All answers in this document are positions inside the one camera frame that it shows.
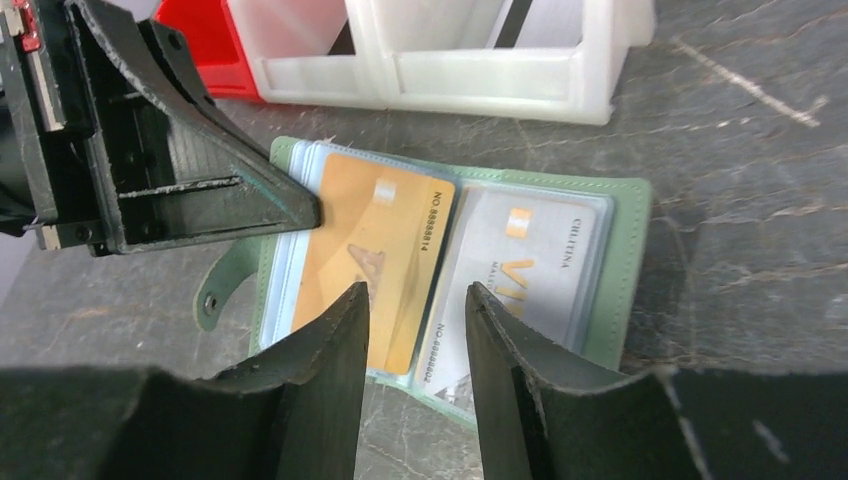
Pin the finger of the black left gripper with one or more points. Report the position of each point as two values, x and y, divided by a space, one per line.
171 52
199 166

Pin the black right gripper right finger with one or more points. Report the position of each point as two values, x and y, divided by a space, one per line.
547 413

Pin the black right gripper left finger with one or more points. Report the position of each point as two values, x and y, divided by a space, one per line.
291 411

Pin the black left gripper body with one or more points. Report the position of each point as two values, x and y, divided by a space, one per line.
85 158

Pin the gold credit card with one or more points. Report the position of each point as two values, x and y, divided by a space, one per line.
383 226

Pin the silver credit card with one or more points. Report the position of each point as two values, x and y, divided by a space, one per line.
537 251

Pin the black card in bin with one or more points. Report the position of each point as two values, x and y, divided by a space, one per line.
343 44

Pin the striped card in bin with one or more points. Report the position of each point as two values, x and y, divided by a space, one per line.
509 23

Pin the red plastic bin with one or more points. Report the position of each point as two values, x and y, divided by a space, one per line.
214 45

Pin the white bin left compartment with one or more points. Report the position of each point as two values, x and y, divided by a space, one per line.
287 44

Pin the white bin compartment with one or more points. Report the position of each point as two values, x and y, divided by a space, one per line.
433 56
287 44

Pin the white bin right compartment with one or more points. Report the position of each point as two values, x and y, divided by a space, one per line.
433 56

